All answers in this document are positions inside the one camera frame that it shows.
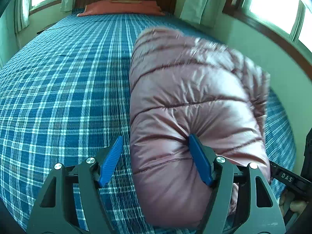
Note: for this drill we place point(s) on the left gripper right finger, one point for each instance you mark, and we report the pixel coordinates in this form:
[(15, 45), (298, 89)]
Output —
[(241, 200)]

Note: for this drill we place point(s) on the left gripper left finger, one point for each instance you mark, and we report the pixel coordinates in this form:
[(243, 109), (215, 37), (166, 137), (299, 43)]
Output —
[(69, 200)]

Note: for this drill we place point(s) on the pink quilted down jacket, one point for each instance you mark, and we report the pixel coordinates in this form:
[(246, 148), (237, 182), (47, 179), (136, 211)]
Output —
[(182, 85)]

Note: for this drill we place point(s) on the right hand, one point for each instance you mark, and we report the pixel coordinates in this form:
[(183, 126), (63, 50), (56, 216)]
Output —
[(295, 206)]

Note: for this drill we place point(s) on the blue plaid bed sheet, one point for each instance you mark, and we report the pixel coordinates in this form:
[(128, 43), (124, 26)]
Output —
[(64, 96)]

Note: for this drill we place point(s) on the orange pillow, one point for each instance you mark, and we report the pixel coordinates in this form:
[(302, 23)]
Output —
[(108, 7)]

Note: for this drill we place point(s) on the light green curtain by window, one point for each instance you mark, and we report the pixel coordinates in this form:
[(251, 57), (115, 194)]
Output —
[(22, 12)]

